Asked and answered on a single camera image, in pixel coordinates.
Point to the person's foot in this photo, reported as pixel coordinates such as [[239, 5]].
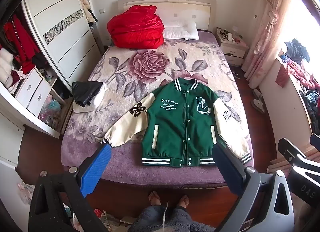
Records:
[[183, 201], [153, 199]]

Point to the wooden planks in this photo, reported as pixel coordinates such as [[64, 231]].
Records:
[[278, 163]]

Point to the pile of mixed clothes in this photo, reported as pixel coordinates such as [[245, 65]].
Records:
[[300, 71]]

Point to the white fur garment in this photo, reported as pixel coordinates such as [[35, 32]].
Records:
[[5, 68]]

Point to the person's left foot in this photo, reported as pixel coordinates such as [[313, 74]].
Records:
[[153, 199]]

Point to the bed with beige headboard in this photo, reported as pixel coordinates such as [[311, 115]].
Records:
[[165, 9]]

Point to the white pillow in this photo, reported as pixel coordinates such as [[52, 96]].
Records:
[[181, 29]]

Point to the white wardrobe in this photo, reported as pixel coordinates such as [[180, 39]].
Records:
[[62, 29]]

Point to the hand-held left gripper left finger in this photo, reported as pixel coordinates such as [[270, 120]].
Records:
[[96, 169]]

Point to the pair of dark slippers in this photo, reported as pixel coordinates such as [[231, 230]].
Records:
[[236, 73]]

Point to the white furniture panel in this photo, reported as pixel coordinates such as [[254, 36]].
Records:
[[282, 102]]

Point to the pink floral curtain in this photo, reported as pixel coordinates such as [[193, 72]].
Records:
[[267, 29]]

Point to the green varsity jacket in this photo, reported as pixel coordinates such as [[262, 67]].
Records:
[[175, 124]]

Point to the pink cloth on floor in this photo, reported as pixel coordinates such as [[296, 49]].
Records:
[[26, 192]]

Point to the white nightstand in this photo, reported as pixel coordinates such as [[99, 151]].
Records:
[[232, 49]]

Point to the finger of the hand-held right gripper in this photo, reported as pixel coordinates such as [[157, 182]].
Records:
[[316, 140], [291, 150]]

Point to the red hanging clothes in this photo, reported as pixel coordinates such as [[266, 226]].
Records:
[[18, 43]]

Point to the red quilt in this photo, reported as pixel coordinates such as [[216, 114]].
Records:
[[136, 28]]

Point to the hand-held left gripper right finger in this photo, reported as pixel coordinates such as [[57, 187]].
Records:
[[228, 172]]

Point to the beige hanging clothes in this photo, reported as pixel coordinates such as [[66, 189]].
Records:
[[86, 4]]

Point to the pair of white slippers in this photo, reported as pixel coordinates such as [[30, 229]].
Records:
[[257, 100]]

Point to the person's gray fleece pants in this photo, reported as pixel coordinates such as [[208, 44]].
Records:
[[172, 219]]

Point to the black and white folded garment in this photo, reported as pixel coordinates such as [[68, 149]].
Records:
[[98, 99]]

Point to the person's right foot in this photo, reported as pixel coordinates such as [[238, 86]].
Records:
[[183, 201]]

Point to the purple bed sheet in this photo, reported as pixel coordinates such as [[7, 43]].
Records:
[[125, 164]]

